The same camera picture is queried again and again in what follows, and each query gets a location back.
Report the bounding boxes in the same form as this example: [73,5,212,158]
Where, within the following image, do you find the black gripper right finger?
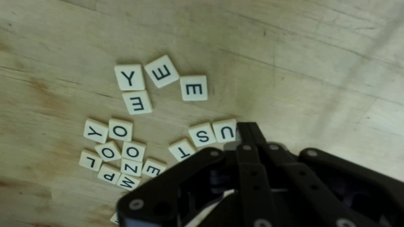
[251,122,404,227]

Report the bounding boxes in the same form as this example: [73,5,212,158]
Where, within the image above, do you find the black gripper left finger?
[116,122,270,227]

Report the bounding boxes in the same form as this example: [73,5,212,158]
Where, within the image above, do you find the white tile printed S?
[187,121,218,148]

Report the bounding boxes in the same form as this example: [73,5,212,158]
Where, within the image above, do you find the white tile printed U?
[211,117,240,145]

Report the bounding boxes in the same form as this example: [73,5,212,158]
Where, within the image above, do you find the white tile printed E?
[179,75,210,104]
[140,157,168,180]
[143,54,182,90]
[121,90,154,116]

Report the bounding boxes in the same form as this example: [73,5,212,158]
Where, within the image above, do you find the white tile printed M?
[115,172,143,193]

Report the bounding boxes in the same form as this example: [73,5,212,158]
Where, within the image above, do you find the white tile printed Z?
[119,158,144,178]

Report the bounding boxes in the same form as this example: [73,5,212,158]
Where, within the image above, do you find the white tile printed T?
[167,138,198,164]

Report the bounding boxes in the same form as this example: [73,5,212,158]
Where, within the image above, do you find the white tile printed O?
[120,140,148,164]
[93,140,124,164]
[107,117,135,144]

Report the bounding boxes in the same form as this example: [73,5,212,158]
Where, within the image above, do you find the white tile printed P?
[96,163,122,186]

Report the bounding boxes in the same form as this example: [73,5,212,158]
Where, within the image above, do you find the white tile printed L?
[77,149,103,173]

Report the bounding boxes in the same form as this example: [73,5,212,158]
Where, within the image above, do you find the white tile printed Y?
[112,62,146,92]
[82,117,110,145]

